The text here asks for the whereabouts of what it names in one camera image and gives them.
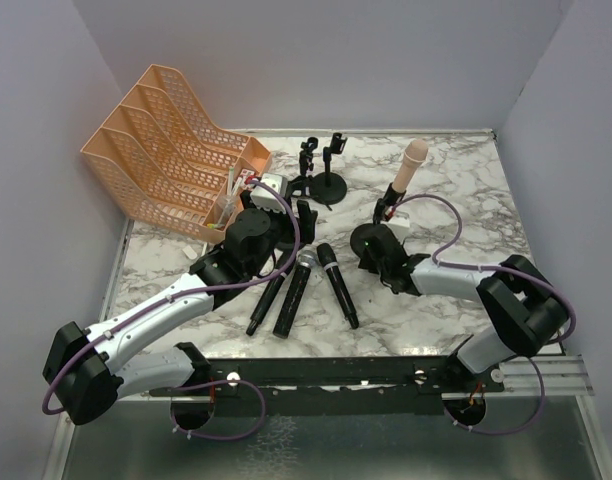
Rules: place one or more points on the beige pink microphone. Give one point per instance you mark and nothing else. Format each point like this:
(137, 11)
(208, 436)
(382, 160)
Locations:
(413, 157)

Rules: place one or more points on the black round base stand rear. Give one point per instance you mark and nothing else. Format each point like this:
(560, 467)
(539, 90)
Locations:
(330, 188)

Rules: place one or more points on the silver mesh head black microphone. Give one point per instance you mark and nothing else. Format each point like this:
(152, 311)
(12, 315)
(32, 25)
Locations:
(304, 264)

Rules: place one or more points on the black stand with round base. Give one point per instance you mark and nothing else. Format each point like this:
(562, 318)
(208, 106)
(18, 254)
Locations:
(382, 207)

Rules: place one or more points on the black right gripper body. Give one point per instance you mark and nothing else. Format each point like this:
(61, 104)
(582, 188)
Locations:
(383, 211)

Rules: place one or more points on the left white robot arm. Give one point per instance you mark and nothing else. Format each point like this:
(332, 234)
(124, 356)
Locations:
(89, 369)

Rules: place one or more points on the pens in organizer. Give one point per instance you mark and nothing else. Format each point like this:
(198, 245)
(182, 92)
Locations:
(228, 197)

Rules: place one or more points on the black mounting rail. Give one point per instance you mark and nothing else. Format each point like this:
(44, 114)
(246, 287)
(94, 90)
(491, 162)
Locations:
(331, 386)

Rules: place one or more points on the small white eraser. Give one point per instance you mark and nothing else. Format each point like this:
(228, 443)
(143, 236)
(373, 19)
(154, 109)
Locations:
(189, 252)

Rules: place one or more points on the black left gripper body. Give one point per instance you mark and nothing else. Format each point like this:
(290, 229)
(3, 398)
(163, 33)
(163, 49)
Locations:
(293, 226)

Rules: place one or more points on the small red white box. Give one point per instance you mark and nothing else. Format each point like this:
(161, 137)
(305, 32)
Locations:
(247, 176)

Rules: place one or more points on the small black tripod stand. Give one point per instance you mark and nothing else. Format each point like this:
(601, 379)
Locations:
(301, 186)

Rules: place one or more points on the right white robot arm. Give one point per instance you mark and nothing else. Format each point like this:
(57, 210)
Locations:
(524, 313)

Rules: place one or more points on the orange plastic file organizer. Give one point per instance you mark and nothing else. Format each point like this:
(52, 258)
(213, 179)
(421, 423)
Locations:
(167, 164)

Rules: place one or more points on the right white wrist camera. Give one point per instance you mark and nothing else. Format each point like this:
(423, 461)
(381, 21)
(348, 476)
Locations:
(398, 223)

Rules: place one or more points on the black microphone at far left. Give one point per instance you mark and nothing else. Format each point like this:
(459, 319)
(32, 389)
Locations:
(264, 304)

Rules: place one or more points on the black microphone with white ring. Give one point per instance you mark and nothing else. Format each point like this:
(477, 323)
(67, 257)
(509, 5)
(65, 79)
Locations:
(329, 263)

